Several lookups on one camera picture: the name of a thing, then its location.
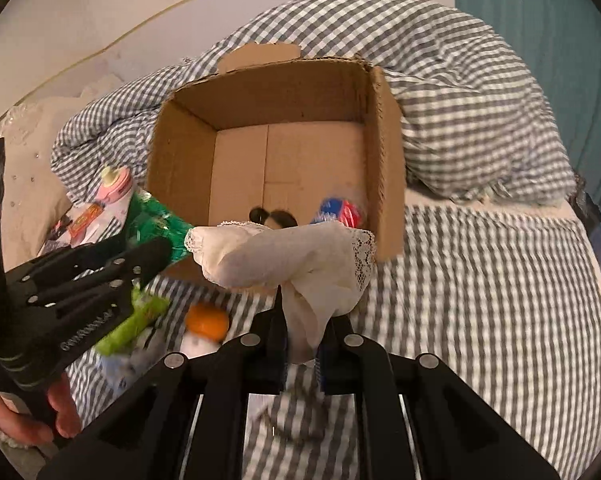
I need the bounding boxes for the blue white packet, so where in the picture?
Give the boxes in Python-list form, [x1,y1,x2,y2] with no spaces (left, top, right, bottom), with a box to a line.
[99,340,152,397]

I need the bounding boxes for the dark green shiny packet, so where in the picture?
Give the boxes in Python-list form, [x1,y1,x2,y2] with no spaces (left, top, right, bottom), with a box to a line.
[125,189,194,266]

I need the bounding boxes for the white headboard gold trim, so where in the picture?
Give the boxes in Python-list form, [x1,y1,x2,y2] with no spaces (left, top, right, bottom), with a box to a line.
[0,0,454,137]

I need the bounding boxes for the beige lace pillow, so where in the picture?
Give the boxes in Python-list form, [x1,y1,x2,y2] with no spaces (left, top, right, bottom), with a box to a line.
[0,74,122,262]

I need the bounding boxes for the grey checked duvet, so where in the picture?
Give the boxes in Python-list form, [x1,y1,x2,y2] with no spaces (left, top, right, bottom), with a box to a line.
[50,0,577,207]

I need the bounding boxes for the teal curtain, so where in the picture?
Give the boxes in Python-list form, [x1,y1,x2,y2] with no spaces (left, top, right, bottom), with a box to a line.
[449,0,601,213]

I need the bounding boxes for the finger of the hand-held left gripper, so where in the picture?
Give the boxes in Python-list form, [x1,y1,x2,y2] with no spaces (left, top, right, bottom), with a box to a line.
[29,236,174,322]
[5,234,137,292]

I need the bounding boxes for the white lace cloth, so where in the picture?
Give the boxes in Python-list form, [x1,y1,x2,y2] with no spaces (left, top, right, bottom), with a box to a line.
[185,220,377,367]

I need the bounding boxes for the light green packet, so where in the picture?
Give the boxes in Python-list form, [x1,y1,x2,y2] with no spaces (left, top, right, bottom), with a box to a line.
[94,287,171,357]

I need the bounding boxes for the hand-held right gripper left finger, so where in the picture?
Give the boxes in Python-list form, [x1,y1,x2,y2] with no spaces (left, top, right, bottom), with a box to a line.
[38,285,287,480]

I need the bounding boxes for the white bottle orange cap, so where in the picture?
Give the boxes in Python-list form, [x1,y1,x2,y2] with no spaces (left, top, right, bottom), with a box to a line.
[179,302,230,359]

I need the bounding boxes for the black sunglasses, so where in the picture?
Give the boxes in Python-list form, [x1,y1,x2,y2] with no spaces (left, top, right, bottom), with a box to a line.
[249,207,300,230]

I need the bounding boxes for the blue red packet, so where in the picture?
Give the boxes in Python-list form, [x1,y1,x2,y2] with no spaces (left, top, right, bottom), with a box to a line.
[309,194,367,230]

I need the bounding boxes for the cardboard box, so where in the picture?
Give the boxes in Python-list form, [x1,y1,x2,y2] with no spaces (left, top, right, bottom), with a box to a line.
[145,42,407,281]

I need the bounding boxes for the person's left hand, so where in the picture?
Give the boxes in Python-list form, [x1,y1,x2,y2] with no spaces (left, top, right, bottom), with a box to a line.
[0,374,82,447]

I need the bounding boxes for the grey checked bedsheet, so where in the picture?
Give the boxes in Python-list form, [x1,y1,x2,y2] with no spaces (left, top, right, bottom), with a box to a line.
[65,200,601,480]

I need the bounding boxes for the red orange small box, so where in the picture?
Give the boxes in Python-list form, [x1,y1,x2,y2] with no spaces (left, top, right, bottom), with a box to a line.
[66,199,107,237]

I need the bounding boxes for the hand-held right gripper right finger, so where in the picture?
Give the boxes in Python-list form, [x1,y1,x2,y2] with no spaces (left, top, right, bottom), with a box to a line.
[317,311,562,480]

